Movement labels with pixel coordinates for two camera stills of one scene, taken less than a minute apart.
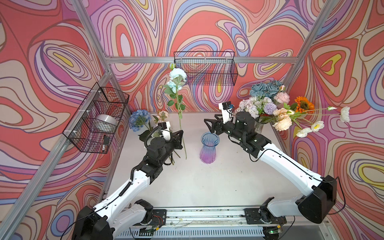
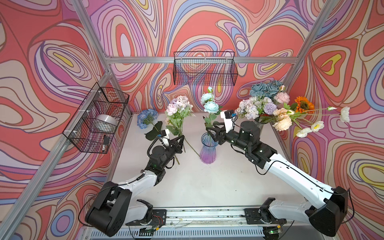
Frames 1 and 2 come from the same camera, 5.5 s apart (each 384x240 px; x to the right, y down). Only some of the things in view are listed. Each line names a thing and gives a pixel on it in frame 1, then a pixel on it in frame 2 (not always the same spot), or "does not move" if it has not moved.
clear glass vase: [258, 127] does not move
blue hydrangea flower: [138, 119] → [146, 117]
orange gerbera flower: [303, 105] does not move
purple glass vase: [209, 141] does not move
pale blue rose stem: [177, 78] → [210, 106]
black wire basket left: [93, 125] does not move
